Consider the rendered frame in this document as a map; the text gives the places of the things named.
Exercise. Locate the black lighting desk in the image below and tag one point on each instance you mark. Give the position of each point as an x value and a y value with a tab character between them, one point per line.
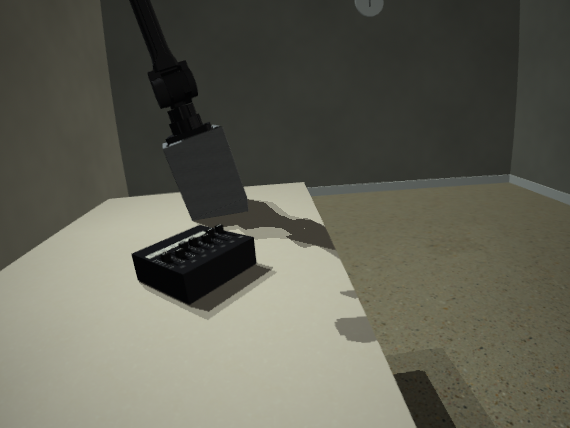
197	266

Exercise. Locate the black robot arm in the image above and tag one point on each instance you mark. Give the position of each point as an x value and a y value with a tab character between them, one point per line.
175	85

